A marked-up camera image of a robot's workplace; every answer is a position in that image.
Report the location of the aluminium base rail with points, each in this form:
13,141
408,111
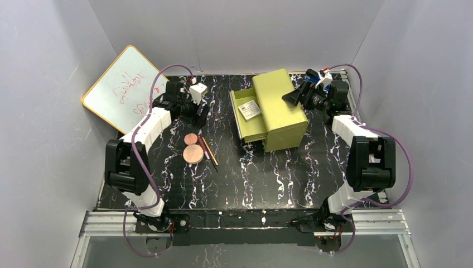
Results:
245,238

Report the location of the white square makeup box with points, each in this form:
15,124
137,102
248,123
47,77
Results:
250,110

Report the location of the green drawer cabinet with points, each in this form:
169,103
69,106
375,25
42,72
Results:
280,125

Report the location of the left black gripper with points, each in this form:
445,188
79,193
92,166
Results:
197,112

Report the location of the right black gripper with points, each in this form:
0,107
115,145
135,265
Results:
303,95

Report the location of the large round pink compact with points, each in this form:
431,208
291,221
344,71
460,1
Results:
193,154

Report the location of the small round pink compact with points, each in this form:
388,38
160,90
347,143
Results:
191,139

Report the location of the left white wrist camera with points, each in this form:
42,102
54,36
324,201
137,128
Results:
197,91

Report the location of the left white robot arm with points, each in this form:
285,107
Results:
126,159

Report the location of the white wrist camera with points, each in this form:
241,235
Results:
325,78
197,91

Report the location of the gold makeup pencil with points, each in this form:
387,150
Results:
210,152

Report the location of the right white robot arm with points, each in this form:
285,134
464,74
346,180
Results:
371,163

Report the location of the red and black makeup pen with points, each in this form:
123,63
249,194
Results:
206,152

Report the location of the whiteboard with yellow frame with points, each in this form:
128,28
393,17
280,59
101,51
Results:
121,95

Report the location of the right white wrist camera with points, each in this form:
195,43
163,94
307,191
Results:
325,78

